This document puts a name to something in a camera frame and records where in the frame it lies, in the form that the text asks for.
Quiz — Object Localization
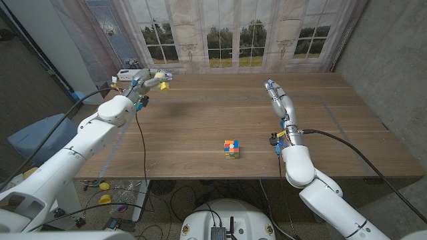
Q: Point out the white floor stand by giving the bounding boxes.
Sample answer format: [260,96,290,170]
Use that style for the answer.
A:
[49,181,84,231]

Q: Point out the grey electronics module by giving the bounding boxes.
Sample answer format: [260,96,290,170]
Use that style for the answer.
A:
[210,226,228,240]

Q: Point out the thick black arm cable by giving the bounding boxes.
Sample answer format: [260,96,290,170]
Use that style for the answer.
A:
[298,128,427,224]
[0,86,120,191]

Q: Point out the yellow sponge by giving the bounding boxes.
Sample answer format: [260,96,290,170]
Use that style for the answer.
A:
[153,71,170,92]

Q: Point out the blue plastic chair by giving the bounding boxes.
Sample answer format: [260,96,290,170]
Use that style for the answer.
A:
[7,113,79,166]

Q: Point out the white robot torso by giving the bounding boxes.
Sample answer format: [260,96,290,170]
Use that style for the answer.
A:
[179,199,277,240]

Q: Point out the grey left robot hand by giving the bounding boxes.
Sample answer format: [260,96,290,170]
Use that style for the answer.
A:
[131,68,173,97]

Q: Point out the white table leg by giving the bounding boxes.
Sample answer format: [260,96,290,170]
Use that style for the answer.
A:
[132,179,151,223]

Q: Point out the black floor device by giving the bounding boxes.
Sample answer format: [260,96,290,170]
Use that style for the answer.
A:
[103,218,136,233]

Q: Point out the multicoloured puzzle cube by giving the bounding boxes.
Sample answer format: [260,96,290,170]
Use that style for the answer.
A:
[224,139,240,160]

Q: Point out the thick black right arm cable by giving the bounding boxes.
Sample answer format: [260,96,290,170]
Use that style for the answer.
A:
[298,128,427,224]

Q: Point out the black round floor grille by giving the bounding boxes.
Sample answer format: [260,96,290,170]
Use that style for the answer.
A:
[149,179,177,196]

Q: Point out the thin black hanging cable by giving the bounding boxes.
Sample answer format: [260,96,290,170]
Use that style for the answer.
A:
[134,111,150,216]

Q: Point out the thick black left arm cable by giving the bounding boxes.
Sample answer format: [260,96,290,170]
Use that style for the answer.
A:
[0,86,120,191]

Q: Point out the printed window backdrop cloth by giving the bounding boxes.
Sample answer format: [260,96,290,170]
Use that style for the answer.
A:
[49,0,368,94]

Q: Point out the white power strip box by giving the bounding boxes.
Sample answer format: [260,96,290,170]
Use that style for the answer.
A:
[117,69,141,82]

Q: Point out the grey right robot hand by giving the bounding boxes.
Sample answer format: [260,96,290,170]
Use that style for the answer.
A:
[264,79,299,130]

